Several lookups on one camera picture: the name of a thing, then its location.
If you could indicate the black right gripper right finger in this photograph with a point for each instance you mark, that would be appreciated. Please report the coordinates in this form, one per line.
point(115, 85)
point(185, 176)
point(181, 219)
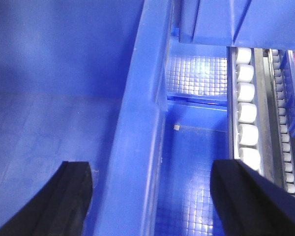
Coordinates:
point(248, 204)

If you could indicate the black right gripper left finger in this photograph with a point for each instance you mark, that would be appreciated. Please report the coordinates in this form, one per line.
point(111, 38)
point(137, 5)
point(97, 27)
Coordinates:
point(59, 208)

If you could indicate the large blue plastic bin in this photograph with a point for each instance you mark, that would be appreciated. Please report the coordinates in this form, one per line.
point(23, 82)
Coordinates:
point(84, 81)

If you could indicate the white roller conveyor track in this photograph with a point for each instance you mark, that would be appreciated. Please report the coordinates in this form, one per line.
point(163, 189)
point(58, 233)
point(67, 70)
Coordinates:
point(244, 133)

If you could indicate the blue bin on lower shelf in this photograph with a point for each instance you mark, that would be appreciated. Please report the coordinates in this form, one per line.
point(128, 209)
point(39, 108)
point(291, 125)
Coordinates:
point(196, 134)

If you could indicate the blue bin above rollers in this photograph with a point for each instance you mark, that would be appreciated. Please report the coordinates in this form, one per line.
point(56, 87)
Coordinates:
point(268, 24)

